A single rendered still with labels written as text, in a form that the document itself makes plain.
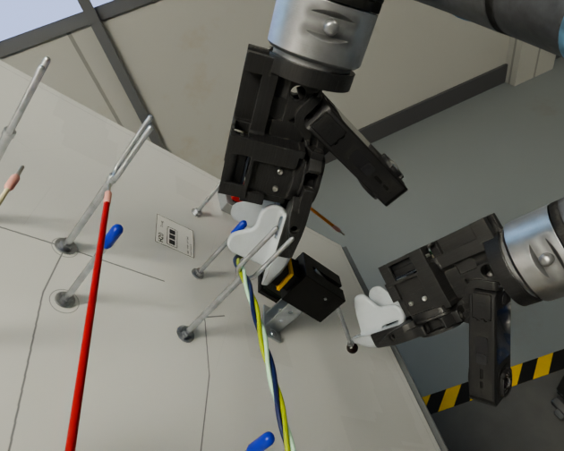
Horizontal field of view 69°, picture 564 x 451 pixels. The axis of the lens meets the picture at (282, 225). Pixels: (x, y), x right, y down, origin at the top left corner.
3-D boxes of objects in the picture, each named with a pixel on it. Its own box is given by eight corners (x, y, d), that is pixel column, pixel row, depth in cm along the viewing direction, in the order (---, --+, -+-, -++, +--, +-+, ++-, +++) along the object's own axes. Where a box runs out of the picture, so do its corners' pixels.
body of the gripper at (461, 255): (404, 256, 49) (503, 208, 41) (440, 324, 47) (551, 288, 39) (371, 271, 43) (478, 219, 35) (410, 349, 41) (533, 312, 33)
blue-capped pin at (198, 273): (201, 282, 44) (251, 229, 41) (190, 275, 44) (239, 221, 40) (203, 273, 46) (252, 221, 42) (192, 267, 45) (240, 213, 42)
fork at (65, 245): (55, 234, 35) (141, 107, 30) (77, 242, 36) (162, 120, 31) (52, 251, 34) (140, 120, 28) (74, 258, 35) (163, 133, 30)
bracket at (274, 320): (279, 344, 46) (309, 318, 44) (262, 334, 45) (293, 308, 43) (277, 314, 50) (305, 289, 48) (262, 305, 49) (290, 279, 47)
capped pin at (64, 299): (62, 289, 32) (115, 214, 29) (78, 300, 32) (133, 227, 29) (50, 300, 31) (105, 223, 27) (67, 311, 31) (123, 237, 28)
